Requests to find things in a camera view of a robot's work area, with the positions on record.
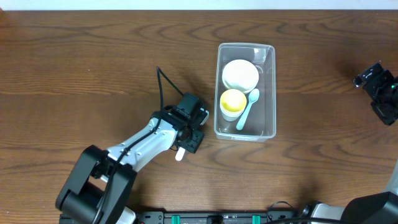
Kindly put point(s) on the white plastic fork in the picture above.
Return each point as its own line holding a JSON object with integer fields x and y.
{"x": 180, "y": 154}

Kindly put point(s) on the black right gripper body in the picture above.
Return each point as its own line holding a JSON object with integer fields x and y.
{"x": 385, "y": 92}

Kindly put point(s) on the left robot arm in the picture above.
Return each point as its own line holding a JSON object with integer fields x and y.
{"x": 99, "y": 185}

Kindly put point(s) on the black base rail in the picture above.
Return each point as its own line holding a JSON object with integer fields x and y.
{"x": 205, "y": 218}

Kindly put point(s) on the mint green plastic spoon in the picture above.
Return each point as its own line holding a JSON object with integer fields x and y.
{"x": 252, "y": 98}

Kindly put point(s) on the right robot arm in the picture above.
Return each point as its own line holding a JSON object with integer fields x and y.
{"x": 376, "y": 208}

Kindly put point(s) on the yellow plastic cup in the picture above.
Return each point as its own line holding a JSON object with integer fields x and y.
{"x": 233, "y": 101}

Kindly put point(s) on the white plastic cup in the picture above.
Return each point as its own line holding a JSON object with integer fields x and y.
{"x": 228, "y": 113}

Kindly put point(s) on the clear plastic container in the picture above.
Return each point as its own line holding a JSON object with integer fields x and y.
{"x": 261, "y": 121}

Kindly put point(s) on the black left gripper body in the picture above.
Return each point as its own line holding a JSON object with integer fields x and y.
{"x": 192, "y": 141}

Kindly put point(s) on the white plastic bowl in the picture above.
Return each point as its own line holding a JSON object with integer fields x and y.
{"x": 241, "y": 75}

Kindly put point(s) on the grey plastic cup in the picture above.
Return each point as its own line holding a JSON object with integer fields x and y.
{"x": 230, "y": 118}

